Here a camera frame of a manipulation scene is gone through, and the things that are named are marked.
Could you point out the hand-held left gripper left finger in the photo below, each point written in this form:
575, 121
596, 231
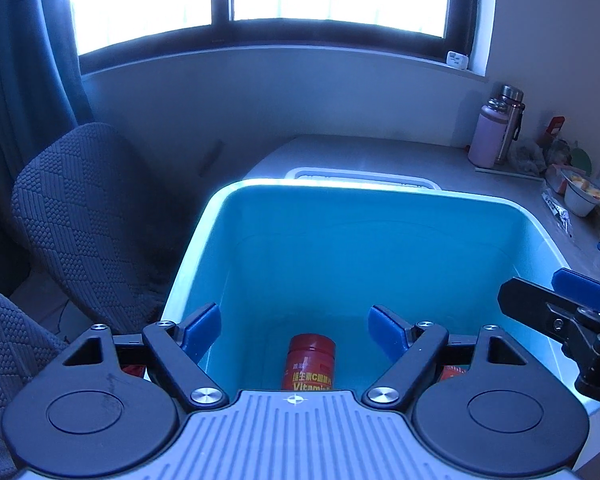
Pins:
203, 332

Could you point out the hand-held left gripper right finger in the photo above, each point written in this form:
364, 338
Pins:
384, 332

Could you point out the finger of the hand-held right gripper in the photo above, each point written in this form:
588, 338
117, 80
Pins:
532, 305
587, 285

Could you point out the red vitamin bottle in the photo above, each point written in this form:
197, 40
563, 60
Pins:
310, 360

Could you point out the blue plastic storage bin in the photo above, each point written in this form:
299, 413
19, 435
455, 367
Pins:
305, 270

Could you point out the white plastic bin lid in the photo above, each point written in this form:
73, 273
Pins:
360, 176

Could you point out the clear wrapped chopstick packet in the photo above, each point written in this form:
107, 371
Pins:
557, 212

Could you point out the red snack packet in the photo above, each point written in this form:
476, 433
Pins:
452, 372

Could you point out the white bowl of fruit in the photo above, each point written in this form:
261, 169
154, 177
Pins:
582, 195

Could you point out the green round lid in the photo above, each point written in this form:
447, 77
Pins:
582, 160

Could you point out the crumpled clear plastic bag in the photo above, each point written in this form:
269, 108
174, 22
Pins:
527, 155

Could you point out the red standing package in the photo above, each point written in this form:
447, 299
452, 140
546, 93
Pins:
555, 130

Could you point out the grey knit-covered chair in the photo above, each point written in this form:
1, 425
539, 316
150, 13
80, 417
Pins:
15, 350
85, 220

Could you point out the pink thermos bottle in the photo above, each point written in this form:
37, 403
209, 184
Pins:
486, 135

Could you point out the steel thermos bottle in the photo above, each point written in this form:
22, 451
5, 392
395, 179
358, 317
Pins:
514, 115

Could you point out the small white sill device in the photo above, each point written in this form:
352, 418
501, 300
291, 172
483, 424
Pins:
457, 59

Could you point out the blue curtain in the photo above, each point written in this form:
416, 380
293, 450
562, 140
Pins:
25, 70

